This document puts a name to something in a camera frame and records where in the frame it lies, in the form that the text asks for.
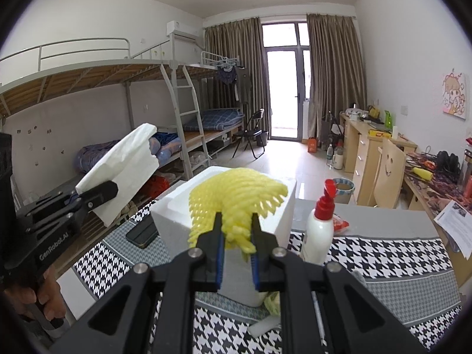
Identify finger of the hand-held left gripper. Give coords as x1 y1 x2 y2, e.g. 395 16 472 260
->
24 181 119 235
15 191 79 219

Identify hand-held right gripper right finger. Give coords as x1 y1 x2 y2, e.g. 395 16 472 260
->
251 212 425 354

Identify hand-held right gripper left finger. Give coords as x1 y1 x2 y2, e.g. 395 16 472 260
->
50 212 225 354

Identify white foam sheet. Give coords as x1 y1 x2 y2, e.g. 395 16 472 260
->
76 122 159 227

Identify green plastic bag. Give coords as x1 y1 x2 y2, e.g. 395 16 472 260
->
263 291 283 318

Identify grey sock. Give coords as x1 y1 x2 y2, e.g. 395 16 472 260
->
248 316 284 338

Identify white foam box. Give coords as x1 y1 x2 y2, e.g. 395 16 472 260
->
151 166 297 307

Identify yellow foam net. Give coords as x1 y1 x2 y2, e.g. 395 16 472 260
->
188 168 289 262

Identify person's left hand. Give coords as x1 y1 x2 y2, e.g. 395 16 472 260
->
4 266 69 326

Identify blue and orange quilt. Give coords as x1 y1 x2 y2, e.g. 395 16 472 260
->
74 133 183 172

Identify red bag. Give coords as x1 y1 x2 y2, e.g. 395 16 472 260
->
142 175 170 200

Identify black phone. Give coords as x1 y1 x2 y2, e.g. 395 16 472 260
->
125 214 159 248

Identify white lotion bottle red pump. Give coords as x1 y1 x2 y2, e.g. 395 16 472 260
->
300 179 338 265

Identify metal bunk bed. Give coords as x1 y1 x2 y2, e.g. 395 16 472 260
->
182 52 247 163
0 38 192 266

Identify round waste bin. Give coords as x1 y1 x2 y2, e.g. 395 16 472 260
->
331 178 355 204

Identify white bed ladder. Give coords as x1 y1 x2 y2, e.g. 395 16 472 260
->
168 59 212 178

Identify houndstooth tablecloth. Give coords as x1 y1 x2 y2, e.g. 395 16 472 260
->
72 201 463 354

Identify white water bottle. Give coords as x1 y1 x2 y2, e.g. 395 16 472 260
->
332 144 345 170

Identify blue plaid quilt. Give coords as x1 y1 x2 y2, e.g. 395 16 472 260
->
183 108 245 132

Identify black folding chair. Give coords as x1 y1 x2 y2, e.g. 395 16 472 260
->
232 109 267 161

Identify wooden desk with drawers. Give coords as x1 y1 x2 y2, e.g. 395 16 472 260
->
339 112 419 207

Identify wooden chair with smiley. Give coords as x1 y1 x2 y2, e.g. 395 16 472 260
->
371 138 406 209

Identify grey hanging garment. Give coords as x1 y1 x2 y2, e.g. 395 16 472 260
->
236 70 252 104

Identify dark blue hanging garment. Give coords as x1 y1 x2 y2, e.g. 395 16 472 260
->
216 64 238 85

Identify cluttered wooden desk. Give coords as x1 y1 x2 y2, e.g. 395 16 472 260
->
404 147 472 288

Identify glass balcony door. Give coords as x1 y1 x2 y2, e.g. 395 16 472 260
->
261 22 311 141

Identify white air conditioner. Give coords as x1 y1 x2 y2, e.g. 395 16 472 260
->
167 20 200 41

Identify brown curtain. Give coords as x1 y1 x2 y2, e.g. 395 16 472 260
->
204 17 271 141
307 13 367 144

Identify printed paper sheet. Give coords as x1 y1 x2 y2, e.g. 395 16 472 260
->
434 199 472 260

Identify black headphones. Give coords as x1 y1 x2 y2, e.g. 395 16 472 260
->
436 150 460 172

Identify steel thermos flask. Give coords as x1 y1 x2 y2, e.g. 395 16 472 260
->
459 149 472 196

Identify cartoon wall poster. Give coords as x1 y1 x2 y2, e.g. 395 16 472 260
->
442 68 468 120

